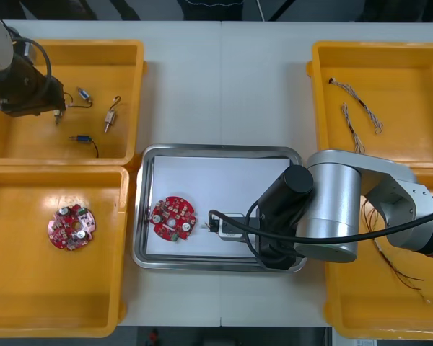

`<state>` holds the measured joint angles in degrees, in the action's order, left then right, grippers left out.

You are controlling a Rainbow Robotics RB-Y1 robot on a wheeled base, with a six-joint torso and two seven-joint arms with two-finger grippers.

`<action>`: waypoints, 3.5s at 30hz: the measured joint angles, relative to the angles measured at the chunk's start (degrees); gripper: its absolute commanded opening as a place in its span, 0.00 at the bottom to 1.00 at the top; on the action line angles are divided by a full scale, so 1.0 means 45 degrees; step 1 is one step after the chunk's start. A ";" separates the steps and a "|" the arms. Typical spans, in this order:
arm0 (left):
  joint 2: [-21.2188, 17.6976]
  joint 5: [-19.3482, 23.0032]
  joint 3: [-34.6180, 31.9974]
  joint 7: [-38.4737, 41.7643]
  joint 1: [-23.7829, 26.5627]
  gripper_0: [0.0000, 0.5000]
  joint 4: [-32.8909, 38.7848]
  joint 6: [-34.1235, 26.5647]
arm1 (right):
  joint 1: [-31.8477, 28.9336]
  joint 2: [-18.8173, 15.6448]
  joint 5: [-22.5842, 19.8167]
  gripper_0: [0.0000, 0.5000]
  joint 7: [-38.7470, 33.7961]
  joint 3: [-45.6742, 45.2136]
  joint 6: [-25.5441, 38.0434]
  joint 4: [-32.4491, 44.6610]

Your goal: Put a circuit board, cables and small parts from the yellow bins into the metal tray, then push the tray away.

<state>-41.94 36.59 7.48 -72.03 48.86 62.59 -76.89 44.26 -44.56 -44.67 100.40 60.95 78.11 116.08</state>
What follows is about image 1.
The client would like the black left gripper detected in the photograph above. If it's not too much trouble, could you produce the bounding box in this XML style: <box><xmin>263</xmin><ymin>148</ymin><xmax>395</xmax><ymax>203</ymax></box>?
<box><xmin>0</xmin><ymin>53</ymin><xmax>67</xmax><ymax>119</ymax></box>

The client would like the white label solenoid with cable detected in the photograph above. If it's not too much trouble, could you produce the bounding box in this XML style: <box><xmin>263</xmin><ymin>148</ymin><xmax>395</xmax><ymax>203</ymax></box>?
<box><xmin>103</xmin><ymin>95</ymin><xmax>122</xmax><ymax>133</ymax></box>

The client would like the blue label solenoid with cable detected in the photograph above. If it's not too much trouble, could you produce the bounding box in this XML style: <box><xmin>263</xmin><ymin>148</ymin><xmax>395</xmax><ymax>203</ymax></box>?
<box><xmin>68</xmin><ymin>134</ymin><xmax>100</xmax><ymax>159</ymax></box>
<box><xmin>67</xmin><ymin>87</ymin><xmax>94</xmax><ymax>109</ymax></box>

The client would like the red-brown thin wire harness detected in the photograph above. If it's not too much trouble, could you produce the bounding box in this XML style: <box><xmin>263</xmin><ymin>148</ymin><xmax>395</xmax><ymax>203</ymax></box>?
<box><xmin>359</xmin><ymin>196</ymin><xmax>431</xmax><ymax>304</ymax></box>

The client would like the yellow-orange plastic bin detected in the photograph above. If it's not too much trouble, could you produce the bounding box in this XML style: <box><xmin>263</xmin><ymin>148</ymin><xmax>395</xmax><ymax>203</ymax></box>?
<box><xmin>0</xmin><ymin>38</ymin><xmax>146</xmax><ymax>167</ymax></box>
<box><xmin>306</xmin><ymin>40</ymin><xmax>433</xmax><ymax>171</ymax></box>
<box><xmin>323</xmin><ymin>167</ymin><xmax>433</xmax><ymax>340</ymax></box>
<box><xmin>0</xmin><ymin>164</ymin><xmax>131</xmax><ymax>339</ymax></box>

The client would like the round red circuit board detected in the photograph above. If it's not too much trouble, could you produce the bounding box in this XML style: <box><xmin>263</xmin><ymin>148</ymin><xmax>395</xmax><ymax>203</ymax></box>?
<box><xmin>149</xmin><ymin>195</ymin><xmax>201</xmax><ymax>244</ymax></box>
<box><xmin>46</xmin><ymin>203</ymin><xmax>98</xmax><ymax>252</ymax></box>

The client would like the steel tray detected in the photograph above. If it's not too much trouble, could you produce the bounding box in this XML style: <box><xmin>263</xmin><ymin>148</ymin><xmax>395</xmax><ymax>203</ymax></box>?
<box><xmin>131</xmin><ymin>143</ymin><xmax>307</xmax><ymax>274</ymax></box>

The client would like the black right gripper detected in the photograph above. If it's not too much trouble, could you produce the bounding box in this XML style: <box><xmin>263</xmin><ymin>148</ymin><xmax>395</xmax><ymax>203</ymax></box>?
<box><xmin>255</xmin><ymin>211</ymin><xmax>308</xmax><ymax>272</ymax></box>

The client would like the blue-white twisted wire harness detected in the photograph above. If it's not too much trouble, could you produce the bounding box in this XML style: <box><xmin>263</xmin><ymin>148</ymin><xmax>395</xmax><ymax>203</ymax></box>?
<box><xmin>340</xmin><ymin>102</ymin><xmax>366</xmax><ymax>154</ymax></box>
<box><xmin>328</xmin><ymin>77</ymin><xmax>385</xmax><ymax>136</ymax></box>

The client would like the small metal solenoid with cable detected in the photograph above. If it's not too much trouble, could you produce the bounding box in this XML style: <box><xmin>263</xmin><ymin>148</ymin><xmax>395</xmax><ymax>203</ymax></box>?
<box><xmin>53</xmin><ymin>92</ymin><xmax>75</xmax><ymax>125</ymax></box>

